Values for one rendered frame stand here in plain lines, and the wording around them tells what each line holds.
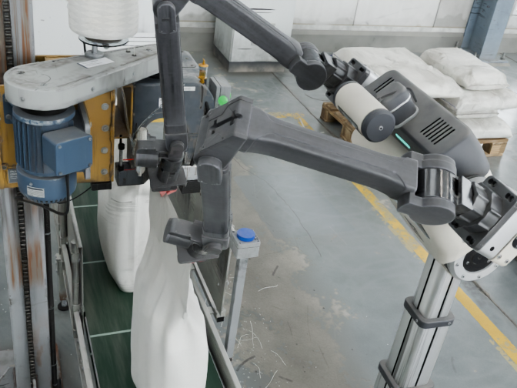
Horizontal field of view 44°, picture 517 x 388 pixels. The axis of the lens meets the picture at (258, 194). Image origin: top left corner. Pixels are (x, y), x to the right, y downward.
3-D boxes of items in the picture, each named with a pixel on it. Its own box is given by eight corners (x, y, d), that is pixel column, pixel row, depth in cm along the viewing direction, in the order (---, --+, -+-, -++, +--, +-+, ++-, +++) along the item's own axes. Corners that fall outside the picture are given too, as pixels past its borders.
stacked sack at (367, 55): (431, 81, 475) (436, 63, 467) (351, 80, 453) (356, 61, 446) (403, 60, 509) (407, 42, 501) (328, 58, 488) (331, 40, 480)
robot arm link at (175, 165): (185, 161, 167) (184, 143, 170) (158, 158, 165) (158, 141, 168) (180, 175, 173) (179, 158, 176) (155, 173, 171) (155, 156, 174)
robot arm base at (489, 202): (495, 176, 117) (451, 225, 120) (469, 158, 113) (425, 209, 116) (524, 202, 110) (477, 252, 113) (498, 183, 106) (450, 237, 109)
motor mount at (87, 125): (95, 181, 167) (95, 125, 159) (70, 182, 165) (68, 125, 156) (81, 132, 189) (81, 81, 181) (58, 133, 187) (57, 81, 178)
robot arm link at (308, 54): (341, 72, 156) (335, 60, 160) (311, 51, 150) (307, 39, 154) (315, 98, 160) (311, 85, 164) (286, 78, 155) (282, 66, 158)
